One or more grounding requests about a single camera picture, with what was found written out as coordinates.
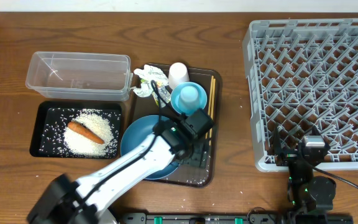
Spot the wooden chopstick left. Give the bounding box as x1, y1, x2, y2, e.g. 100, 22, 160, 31
205, 76, 214, 139

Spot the light blue bowl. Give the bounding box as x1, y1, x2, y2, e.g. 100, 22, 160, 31
171, 82, 208, 116

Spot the wooden chopstick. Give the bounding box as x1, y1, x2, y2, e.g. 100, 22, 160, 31
209, 78, 216, 146
205, 76, 214, 139

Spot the brown serving tray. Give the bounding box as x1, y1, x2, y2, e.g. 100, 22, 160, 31
127, 68, 223, 188

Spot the grey dishwasher rack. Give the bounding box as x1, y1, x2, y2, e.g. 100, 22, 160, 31
242, 19, 358, 172

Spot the dark blue plate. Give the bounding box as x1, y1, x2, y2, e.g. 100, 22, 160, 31
120, 115, 179, 180

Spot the white tissue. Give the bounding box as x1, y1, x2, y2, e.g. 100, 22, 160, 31
134, 65, 168, 86

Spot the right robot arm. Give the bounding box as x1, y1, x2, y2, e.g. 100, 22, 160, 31
270, 127, 336, 223

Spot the orange carrot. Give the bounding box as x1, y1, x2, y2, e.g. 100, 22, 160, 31
68, 121, 104, 144

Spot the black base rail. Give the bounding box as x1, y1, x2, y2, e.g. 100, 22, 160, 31
116, 207, 354, 224

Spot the white rice pile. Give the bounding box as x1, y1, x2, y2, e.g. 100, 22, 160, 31
63, 111, 117, 157

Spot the black tray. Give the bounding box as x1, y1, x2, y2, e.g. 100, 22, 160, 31
29, 101, 122, 159

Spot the clear plastic bin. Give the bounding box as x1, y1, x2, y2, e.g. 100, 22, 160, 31
25, 52, 132, 101

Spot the white paper cup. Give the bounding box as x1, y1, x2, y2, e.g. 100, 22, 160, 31
168, 62, 190, 90

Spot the wooden chopstick right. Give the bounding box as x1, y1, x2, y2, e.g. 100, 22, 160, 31
209, 78, 216, 146

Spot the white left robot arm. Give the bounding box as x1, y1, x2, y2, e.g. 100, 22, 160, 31
27, 119, 214, 223

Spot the foil snack wrapper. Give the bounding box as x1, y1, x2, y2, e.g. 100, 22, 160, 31
131, 79, 171, 108

